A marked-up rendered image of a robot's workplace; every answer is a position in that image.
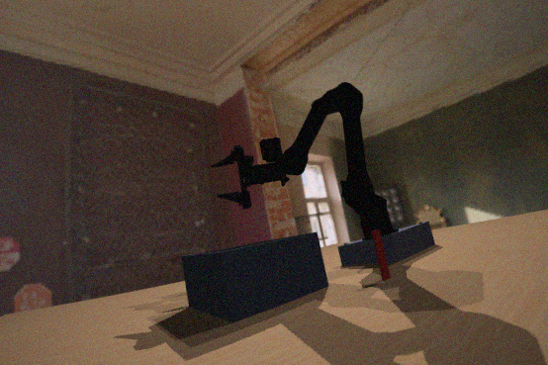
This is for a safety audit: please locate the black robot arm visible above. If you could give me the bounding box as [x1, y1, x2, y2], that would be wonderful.
[260, 82, 398, 240]

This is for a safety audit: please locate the dark red peg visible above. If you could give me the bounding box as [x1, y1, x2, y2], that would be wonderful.
[371, 229, 391, 279]

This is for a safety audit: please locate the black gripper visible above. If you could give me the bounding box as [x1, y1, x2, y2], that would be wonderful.
[212, 145, 267, 210]

